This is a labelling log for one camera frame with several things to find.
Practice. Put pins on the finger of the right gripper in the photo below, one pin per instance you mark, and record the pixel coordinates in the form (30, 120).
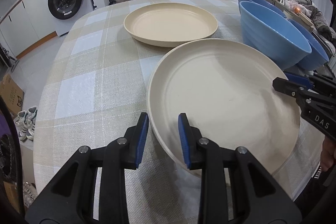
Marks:
(299, 92)
(313, 82)

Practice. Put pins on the white kitchen cabinet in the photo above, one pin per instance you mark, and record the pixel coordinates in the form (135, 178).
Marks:
(27, 23)

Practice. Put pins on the cardboard box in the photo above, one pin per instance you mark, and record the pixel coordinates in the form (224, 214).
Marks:
(12, 95)

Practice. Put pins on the large blue bowl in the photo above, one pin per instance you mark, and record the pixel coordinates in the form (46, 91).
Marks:
(273, 35)

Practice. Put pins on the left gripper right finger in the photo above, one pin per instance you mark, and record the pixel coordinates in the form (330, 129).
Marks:
(189, 137)

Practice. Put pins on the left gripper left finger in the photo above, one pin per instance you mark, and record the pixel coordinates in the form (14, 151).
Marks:
(136, 139)

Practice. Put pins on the cream plate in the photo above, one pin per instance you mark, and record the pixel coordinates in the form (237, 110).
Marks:
(170, 24)
(225, 89)

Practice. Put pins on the white sneaker pair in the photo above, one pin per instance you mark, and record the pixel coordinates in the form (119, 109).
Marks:
(25, 123)

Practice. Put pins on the person's right hand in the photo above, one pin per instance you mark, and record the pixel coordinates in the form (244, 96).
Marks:
(327, 157)

